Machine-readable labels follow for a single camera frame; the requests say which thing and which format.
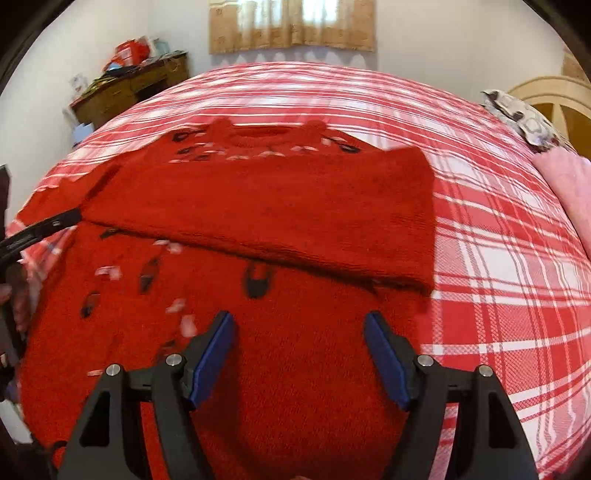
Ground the brown white patterned pillow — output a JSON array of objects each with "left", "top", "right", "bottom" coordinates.
[{"left": 480, "top": 89, "right": 576, "bottom": 154}]

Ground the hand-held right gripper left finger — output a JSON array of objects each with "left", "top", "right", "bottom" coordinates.
[{"left": 55, "top": 311, "right": 238, "bottom": 480}]

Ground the blue white plastic bag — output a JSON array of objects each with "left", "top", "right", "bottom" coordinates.
[{"left": 69, "top": 121, "right": 96, "bottom": 149}]

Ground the brown wooden dresser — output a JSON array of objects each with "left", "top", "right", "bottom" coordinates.
[{"left": 69, "top": 51, "right": 190, "bottom": 130}]

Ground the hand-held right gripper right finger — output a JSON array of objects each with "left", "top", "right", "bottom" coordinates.
[{"left": 364, "top": 311, "right": 539, "bottom": 480}]

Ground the red bag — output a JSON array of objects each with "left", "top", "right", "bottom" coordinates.
[{"left": 112, "top": 39, "right": 154, "bottom": 70}]

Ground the red knitted sweater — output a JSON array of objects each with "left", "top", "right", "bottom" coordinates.
[{"left": 18, "top": 117, "right": 437, "bottom": 480}]

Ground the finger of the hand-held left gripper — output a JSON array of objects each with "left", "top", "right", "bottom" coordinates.
[{"left": 0, "top": 208, "right": 84, "bottom": 269}]

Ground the red white plaid bed sheet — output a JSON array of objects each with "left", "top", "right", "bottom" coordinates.
[{"left": 7, "top": 62, "right": 591, "bottom": 480}]

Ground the wooden headboard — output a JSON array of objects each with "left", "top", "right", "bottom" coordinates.
[{"left": 507, "top": 46, "right": 591, "bottom": 153}]

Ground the beige window curtain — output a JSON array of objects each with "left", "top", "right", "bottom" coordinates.
[{"left": 209, "top": 0, "right": 376, "bottom": 55}]

